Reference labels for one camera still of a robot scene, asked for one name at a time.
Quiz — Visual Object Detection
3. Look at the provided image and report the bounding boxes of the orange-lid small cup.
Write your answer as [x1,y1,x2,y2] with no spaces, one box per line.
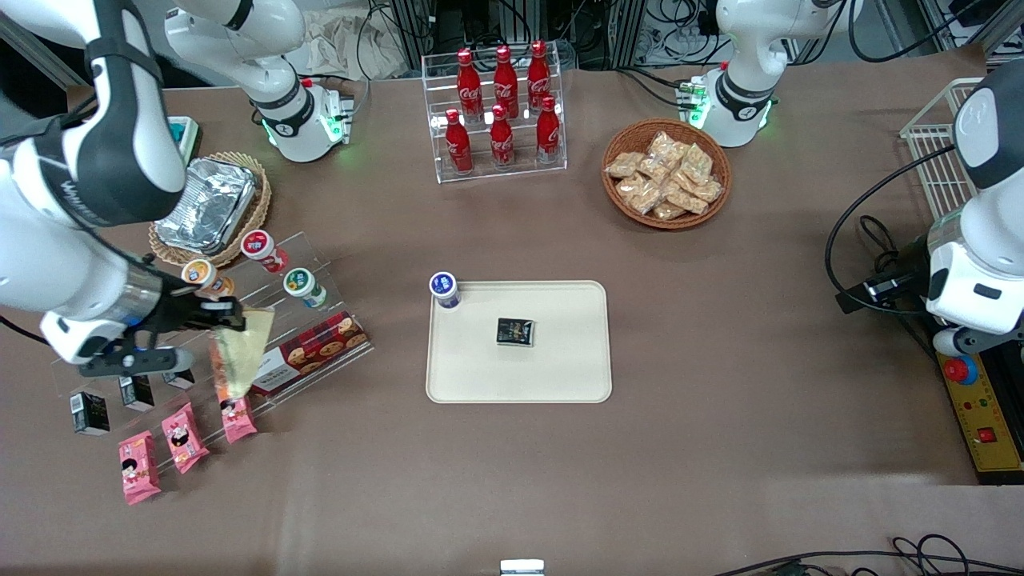
[180,258,236,303]

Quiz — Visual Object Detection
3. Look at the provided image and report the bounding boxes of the black floor cables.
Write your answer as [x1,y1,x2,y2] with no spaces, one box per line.
[712,534,1024,576]

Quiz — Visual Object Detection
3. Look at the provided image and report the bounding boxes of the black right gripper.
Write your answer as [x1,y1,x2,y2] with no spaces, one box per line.
[142,290,247,340]

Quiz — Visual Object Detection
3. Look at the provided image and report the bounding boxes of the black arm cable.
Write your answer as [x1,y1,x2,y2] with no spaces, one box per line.
[824,144,961,314]

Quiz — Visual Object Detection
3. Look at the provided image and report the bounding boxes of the round wicker basket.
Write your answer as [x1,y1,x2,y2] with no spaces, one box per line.
[601,118,734,231]

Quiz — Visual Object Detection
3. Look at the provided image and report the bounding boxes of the brown table cover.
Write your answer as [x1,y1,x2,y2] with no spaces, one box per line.
[0,44,1024,576]

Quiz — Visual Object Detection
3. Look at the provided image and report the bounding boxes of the blue-lid small cup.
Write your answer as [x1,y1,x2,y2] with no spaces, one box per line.
[429,271,462,311]

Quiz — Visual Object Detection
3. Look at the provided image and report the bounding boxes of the red-lid small cup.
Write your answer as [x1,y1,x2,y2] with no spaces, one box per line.
[241,229,290,274]

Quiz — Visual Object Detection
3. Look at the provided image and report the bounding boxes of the triangular sandwich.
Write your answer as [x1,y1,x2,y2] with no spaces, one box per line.
[210,306,277,402]

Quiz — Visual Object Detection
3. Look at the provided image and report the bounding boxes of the white plastic bin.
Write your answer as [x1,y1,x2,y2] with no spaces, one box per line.
[166,117,202,166]

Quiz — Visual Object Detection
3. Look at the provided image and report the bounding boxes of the red Coca-Cola bottle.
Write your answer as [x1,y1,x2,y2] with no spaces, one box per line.
[445,109,473,175]
[535,96,561,165]
[456,48,484,122]
[489,104,516,170]
[493,45,519,119]
[527,40,553,113]

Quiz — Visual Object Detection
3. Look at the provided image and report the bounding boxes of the cream plastic tray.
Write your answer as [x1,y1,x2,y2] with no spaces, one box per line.
[425,279,614,405]

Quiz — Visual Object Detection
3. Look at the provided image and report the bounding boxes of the clear acrylic bottle rack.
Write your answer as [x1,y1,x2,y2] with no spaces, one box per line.
[421,48,568,186]

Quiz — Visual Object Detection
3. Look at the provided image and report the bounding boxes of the pink snack packet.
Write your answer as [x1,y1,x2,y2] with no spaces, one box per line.
[118,430,162,506]
[162,402,210,474]
[218,396,258,445]

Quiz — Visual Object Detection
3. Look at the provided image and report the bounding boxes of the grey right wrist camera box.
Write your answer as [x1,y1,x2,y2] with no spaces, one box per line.
[78,346,195,378]

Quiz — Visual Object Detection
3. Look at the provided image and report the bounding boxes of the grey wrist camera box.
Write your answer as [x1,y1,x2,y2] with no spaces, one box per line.
[932,326,990,358]
[78,346,195,378]

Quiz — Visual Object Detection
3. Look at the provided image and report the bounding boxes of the aluminium foil container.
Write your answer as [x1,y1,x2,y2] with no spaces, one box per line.
[154,157,258,256]

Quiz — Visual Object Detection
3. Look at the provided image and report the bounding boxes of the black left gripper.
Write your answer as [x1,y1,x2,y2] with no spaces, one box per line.
[836,254,933,314]

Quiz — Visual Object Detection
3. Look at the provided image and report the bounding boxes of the small black snack pack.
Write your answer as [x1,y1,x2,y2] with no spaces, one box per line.
[495,317,536,348]

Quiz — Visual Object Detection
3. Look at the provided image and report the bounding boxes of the oval wicker tray basket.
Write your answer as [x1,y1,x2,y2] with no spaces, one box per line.
[148,151,273,269]

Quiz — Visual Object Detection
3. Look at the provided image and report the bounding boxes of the black and yellow control box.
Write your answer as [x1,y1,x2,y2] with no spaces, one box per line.
[934,340,1024,486]

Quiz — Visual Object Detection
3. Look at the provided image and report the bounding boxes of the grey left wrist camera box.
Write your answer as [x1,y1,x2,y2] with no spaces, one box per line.
[932,326,990,358]

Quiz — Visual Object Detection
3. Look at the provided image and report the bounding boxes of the aluminium frame rack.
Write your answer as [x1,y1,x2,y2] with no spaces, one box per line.
[388,0,653,70]

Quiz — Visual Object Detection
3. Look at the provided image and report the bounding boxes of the crumpled beige paper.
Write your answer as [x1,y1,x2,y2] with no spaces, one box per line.
[306,10,406,81]

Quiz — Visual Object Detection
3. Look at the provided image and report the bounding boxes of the green-lid small cup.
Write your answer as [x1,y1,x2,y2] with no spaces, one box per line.
[283,267,328,310]

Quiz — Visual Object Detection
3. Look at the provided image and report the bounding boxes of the clear acrylic stepped stand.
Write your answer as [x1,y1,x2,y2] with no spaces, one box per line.
[50,230,374,449]

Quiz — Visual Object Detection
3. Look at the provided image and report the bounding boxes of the white wire rack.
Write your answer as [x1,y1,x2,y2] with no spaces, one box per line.
[899,77,986,223]

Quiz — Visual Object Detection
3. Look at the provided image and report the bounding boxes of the red plaid cookie box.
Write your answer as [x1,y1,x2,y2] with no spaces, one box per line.
[250,312,370,398]

